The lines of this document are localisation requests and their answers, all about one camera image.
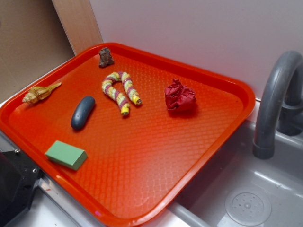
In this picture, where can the red plastic serving tray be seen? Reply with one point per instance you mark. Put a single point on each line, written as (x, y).
(137, 164)

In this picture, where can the grey curved toy faucet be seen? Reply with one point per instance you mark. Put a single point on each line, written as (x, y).
(281, 107)

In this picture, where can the brown porous rock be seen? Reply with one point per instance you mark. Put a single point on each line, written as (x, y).
(106, 58)

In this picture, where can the green foam block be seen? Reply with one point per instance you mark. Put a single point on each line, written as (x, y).
(66, 155)

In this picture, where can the dark blue oval pebble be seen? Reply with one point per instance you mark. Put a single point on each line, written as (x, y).
(82, 112)

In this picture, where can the yellow pink toy caterpillar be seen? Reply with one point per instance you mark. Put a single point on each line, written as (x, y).
(119, 97)

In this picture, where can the wooden board leaning behind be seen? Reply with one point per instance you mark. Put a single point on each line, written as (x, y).
(79, 23)

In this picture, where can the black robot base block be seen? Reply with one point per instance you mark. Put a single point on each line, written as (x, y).
(19, 179)

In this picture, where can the grey plastic toy sink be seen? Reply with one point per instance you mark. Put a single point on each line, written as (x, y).
(236, 189)

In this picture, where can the crumpled red paper ball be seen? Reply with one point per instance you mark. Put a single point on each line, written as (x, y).
(178, 97)

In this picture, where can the tan spiral seashell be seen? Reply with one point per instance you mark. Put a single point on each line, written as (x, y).
(38, 93)

